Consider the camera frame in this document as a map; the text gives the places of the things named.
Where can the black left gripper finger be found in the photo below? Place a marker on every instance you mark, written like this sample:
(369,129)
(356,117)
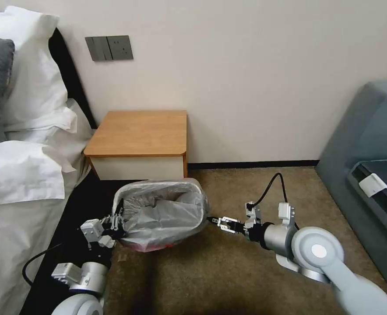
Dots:
(110,220)
(121,231)

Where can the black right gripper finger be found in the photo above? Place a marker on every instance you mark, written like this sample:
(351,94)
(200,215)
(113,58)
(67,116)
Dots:
(232,229)
(224,219)

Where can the translucent grey garbage bag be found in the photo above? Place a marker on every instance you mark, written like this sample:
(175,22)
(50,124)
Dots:
(167,210)

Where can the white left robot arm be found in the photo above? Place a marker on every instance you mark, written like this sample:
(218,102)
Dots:
(90,274)

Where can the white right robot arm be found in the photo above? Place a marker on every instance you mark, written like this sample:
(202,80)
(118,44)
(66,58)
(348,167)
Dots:
(315,252)

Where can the red trash can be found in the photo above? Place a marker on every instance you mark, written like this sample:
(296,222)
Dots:
(149,246)

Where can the black baseboard strip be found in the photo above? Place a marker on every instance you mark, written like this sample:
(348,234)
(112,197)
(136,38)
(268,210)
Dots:
(252,163)

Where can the wooden nightstand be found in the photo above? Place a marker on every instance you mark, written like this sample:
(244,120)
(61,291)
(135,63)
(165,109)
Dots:
(137,137)

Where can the white bed sheet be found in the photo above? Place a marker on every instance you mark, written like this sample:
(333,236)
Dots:
(13,249)

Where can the flat white pillow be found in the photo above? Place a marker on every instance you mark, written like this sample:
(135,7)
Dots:
(19,170)

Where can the white paper tag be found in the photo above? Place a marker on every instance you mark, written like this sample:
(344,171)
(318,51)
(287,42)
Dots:
(373,184)

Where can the black tray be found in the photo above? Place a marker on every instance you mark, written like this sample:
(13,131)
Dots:
(382,178)

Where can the black headboard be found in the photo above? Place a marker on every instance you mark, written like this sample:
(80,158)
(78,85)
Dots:
(73,82)

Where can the grey-blue sofa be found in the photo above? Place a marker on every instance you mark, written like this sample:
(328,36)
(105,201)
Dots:
(367,137)

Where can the large white pillow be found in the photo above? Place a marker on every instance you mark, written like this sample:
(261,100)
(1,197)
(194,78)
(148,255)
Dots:
(36,82)

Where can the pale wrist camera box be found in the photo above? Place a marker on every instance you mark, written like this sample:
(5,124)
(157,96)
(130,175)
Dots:
(91,231)
(253,215)

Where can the black bed frame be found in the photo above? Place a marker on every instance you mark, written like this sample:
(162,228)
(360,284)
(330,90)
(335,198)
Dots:
(65,216)

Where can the grey wall switch panel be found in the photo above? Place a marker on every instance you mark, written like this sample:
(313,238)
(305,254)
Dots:
(109,48)

